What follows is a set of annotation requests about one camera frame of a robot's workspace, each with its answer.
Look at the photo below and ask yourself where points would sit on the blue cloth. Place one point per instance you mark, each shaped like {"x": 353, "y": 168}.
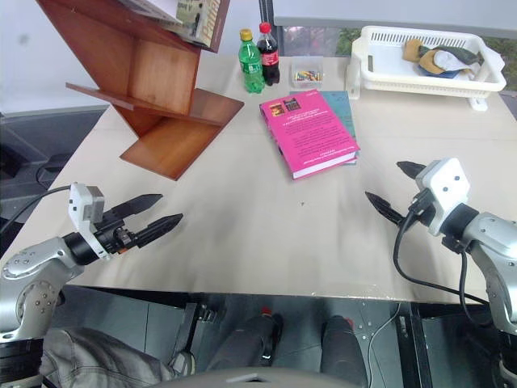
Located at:
{"x": 442, "y": 74}

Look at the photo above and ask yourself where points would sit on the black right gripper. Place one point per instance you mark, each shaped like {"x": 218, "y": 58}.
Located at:
{"x": 424, "y": 210}

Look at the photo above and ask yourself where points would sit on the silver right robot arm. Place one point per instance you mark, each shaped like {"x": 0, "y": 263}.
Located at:
{"x": 497, "y": 275}

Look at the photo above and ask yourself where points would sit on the grey sneaker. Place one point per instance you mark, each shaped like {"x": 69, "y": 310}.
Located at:
{"x": 185, "y": 361}

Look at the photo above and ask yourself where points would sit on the dark cola bottle red cap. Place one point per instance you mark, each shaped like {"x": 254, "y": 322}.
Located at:
{"x": 270, "y": 56}

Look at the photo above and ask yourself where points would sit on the thick beige-spined book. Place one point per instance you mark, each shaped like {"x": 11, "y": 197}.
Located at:
{"x": 204, "y": 20}

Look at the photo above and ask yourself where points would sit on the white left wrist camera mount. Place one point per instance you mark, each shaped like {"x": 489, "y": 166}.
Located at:
{"x": 81, "y": 206}

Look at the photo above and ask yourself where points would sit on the clear plastic box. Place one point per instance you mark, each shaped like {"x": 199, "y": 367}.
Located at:
{"x": 306, "y": 64}

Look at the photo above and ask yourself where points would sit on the black upright pole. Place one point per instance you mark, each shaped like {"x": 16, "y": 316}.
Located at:
{"x": 266, "y": 11}

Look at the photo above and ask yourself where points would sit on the mustard yellow cloth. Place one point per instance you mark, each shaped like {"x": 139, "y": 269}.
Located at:
{"x": 429, "y": 62}

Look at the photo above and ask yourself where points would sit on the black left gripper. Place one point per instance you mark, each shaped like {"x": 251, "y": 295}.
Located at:
{"x": 117, "y": 238}

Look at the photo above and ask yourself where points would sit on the grey trousered person leg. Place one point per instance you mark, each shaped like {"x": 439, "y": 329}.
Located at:
{"x": 93, "y": 357}

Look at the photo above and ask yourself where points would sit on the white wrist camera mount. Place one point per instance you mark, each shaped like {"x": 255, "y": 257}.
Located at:
{"x": 446, "y": 182}
{"x": 81, "y": 206}

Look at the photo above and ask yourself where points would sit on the dark rounded shape red mark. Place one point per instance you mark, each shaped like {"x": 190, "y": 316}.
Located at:
{"x": 246, "y": 341}

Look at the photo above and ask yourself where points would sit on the white plastic basket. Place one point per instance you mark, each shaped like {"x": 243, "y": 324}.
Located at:
{"x": 383, "y": 72}

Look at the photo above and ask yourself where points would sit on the pink book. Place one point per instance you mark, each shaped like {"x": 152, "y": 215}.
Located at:
{"x": 309, "y": 129}

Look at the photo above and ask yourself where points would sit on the teal book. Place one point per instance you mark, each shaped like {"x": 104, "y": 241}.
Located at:
{"x": 342, "y": 111}

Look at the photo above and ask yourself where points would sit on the dark green cloth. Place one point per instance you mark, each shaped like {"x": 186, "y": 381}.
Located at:
{"x": 464, "y": 54}

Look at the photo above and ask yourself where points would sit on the green plastic soda bottle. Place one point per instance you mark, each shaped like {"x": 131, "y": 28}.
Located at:
{"x": 252, "y": 64}

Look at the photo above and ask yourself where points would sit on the white cloth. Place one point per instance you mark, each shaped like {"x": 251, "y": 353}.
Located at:
{"x": 449, "y": 61}

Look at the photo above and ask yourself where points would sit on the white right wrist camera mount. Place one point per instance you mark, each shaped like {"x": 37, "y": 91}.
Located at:
{"x": 446, "y": 182}

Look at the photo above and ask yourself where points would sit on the grey table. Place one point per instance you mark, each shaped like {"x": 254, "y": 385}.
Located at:
{"x": 323, "y": 21}

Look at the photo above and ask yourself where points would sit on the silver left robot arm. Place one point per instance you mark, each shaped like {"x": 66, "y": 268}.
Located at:
{"x": 36, "y": 291}

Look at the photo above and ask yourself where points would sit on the brown wooden zigzag bookshelf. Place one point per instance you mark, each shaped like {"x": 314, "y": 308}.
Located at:
{"x": 161, "y": 72}

